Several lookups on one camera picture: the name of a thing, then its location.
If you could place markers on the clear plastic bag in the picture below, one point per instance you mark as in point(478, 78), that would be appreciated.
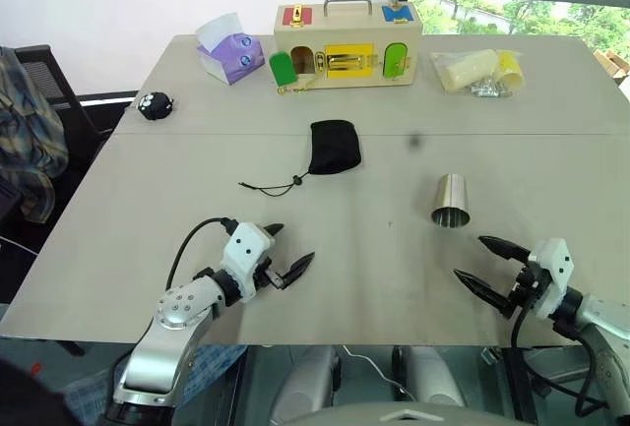
point(443, 59)

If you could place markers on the plaid shirt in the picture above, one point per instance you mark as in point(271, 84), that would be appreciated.
point(24, 136)

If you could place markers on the stainless steel cup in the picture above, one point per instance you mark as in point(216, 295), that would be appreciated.
point(450, 197)

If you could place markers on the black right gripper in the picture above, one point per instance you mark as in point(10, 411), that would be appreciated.
point(526, 284)

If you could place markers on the black office chair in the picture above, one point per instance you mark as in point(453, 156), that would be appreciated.
point(49, 77)

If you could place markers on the cardboard boxes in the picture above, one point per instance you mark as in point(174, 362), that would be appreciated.
point(615, 64)

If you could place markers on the black plush toy with eyes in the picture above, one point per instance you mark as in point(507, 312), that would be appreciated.
point(155, 106)

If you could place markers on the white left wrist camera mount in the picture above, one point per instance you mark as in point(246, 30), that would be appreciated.
point(243, 254)

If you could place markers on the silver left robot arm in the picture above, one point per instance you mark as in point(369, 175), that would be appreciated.
point(167, 337)

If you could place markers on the yellow plastic piece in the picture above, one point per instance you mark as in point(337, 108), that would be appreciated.
point(510, 68)

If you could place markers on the silver robot leg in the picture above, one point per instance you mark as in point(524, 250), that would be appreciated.
point(433, 379)
point(307, 382)

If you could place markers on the silver left robot leg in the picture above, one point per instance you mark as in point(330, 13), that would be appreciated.
point(307, 382)

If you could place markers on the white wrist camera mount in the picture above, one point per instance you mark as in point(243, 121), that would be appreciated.
point(558, 259)
point(243, 254)

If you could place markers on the cream cylinder roll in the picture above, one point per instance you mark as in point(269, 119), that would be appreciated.
point(467, 71)

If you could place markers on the pile of metal hardware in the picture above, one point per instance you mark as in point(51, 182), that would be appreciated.
point(489, 88)

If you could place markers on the black table leg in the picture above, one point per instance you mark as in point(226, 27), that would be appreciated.
point(517, 386)

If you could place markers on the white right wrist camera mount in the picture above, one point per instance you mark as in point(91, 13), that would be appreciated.
point(558, 259)

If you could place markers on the grey robot torso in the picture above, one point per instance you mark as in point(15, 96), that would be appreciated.
point(403, 416)

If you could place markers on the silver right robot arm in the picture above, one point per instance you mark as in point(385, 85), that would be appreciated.
point(606, 320)

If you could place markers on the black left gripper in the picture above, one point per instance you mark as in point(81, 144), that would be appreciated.
point(267, 272)

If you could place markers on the purple tissue box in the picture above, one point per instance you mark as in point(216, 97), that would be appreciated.
point(233, 62)

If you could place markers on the silver right robot leg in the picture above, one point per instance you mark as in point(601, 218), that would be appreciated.
point(433, 379)

